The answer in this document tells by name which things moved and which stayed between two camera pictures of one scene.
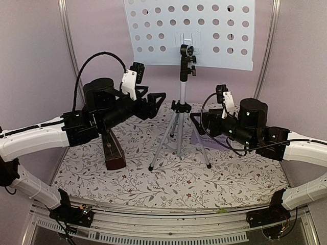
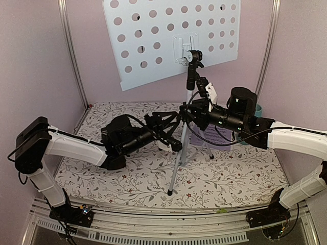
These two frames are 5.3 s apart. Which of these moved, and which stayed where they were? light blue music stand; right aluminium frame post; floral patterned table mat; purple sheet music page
Moved: light blue music stand
Stayed: floral patterned table mat; right aluminium frame post; purple sheet music page
